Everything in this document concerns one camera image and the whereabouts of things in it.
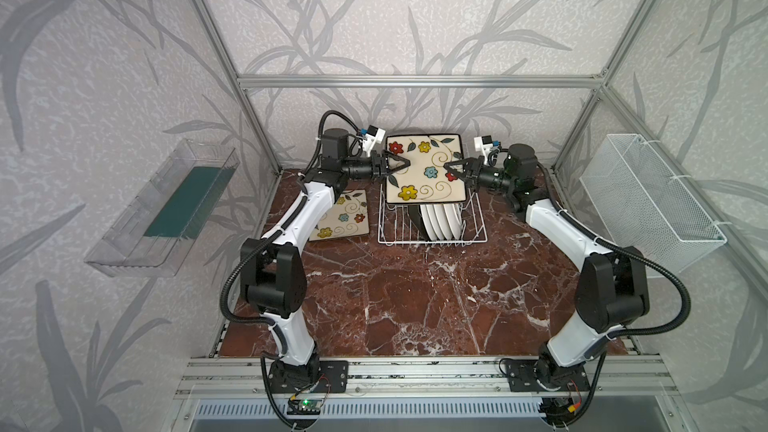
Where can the white round plate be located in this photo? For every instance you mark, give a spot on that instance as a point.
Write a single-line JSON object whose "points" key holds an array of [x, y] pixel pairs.
{"points": [[442, 220], [427, 225], [434, 222], [453, 215]]}

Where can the left green circuit board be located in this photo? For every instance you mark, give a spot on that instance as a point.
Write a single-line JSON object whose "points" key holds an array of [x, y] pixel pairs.
{"points": [[305, 406]]}

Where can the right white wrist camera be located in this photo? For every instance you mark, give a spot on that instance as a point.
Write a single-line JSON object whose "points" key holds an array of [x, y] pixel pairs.
{"points": [[488, 148]]}

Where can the clear plastic wall bin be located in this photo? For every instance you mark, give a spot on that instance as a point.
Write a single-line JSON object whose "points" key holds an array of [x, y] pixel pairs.
{"points": [[152, 237]]}

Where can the square floral plate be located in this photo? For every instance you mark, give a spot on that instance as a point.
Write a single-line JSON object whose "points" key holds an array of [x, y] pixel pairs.
{"points": [[424, 181], [348, 217]]}

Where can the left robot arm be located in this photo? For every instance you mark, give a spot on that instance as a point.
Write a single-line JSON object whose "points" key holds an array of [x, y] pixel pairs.
{"points": [[268, 285]]}

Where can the white wire dish rack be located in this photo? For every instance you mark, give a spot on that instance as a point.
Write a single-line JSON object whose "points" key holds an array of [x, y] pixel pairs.
{"points": [[395, 228]]}

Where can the pink object in basket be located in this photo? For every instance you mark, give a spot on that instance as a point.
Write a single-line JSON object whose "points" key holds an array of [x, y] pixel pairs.
{"points": [[635, 255]]}

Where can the white mesh wall basket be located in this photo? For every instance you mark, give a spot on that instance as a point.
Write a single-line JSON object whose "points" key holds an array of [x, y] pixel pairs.
{"points": [[644, 204]]}

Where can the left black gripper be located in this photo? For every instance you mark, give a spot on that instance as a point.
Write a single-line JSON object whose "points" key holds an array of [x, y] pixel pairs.
{"points": [[383, 167]]}

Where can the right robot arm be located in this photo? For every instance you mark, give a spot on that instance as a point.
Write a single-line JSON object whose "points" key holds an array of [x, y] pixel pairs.
{"points": [[612, 287]]}

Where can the aluminium mounting rail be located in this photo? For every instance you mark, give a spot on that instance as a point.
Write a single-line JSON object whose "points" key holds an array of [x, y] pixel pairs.
{"points": [[411, 376]]}

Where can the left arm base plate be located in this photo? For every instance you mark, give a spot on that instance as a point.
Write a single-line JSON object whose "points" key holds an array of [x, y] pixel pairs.
{"points": [[324, 375]]}

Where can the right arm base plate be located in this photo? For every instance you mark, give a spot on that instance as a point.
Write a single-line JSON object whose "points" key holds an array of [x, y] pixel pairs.
{"points": [[522, 375]]}

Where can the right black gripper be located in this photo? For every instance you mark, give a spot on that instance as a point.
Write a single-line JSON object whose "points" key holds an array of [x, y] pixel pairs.
{"points": [[477, 174]]}

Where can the right circuit board with wires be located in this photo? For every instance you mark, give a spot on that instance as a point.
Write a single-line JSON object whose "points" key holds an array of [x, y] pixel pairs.
{"points": [[559, 409]]}

